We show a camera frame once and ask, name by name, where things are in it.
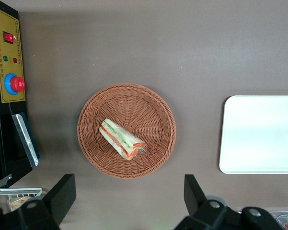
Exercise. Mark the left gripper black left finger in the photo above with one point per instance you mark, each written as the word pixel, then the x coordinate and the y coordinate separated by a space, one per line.
pixel 60 196

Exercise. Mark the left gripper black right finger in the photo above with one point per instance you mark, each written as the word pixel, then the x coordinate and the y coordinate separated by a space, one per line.
pixel 206 215

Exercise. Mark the triangle sandwich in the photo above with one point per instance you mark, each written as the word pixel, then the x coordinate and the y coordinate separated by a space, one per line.
pixel 121 139

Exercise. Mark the cream plastic tray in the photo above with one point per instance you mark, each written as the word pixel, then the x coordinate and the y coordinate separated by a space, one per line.
pixel 258 134

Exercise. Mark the reddish-brown round wicker basket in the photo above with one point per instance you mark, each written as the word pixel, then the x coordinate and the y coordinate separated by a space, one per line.
pixel 146 112

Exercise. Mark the crispy snack bag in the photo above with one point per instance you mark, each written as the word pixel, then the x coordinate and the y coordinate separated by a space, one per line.
pixel 19 202

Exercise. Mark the clear acrylic bottle rack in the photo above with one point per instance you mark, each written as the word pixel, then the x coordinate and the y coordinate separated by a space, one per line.
pixel 278 214

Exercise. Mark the black machine with yellow panel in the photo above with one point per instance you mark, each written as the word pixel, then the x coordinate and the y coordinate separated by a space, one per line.
pixel 7 115

